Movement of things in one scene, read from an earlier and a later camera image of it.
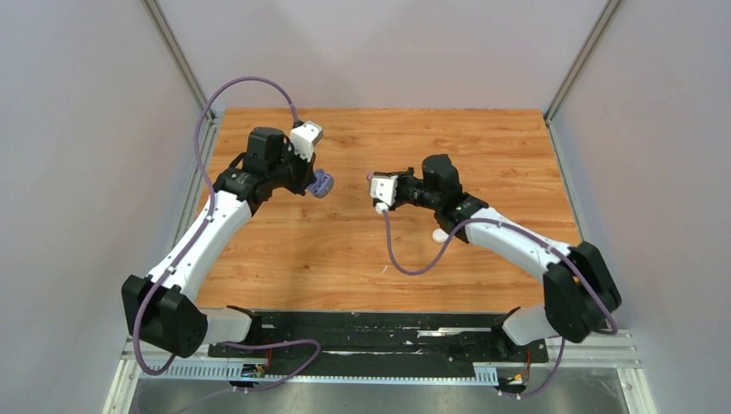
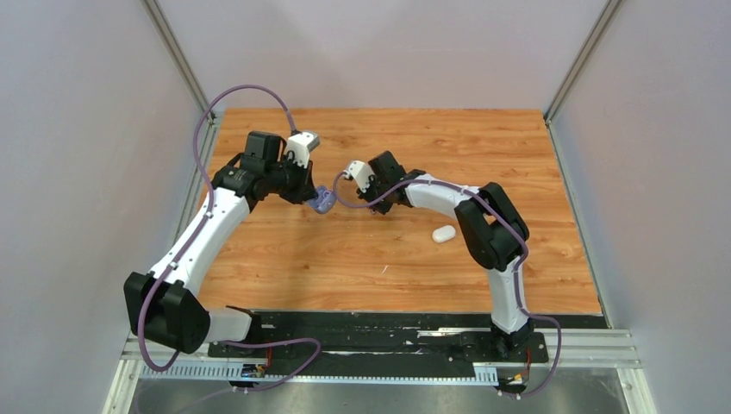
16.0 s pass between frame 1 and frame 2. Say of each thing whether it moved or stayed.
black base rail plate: stayed
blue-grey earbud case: moved
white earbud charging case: stayed
